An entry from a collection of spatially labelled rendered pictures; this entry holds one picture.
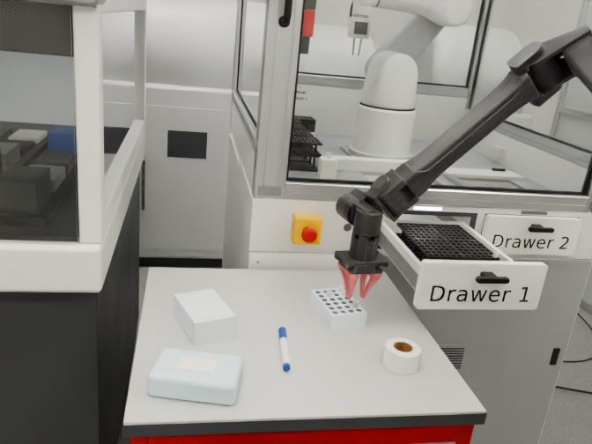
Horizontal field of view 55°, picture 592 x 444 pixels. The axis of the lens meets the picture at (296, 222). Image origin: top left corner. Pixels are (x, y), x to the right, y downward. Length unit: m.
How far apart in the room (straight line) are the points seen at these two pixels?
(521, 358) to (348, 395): 0.97
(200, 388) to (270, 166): 0.63
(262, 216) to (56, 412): 0.68
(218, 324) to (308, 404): 0.25
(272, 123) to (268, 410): 0.69
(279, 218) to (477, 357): 0.77
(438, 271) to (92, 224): 0.72
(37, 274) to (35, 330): 0.19
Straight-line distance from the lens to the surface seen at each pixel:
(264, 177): 1.42
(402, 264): 1.37
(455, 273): 1.26
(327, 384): 1.08
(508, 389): 1.98
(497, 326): 1.82
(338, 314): 1.23
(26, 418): 1.54
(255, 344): 1.16
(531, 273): 1.35
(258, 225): 1.46
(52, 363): 1.44
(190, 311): 1.16
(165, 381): 1.00
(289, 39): 1.37
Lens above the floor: 1.38
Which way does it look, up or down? 20 degrees down
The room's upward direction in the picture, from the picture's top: 6 degrees clockwise
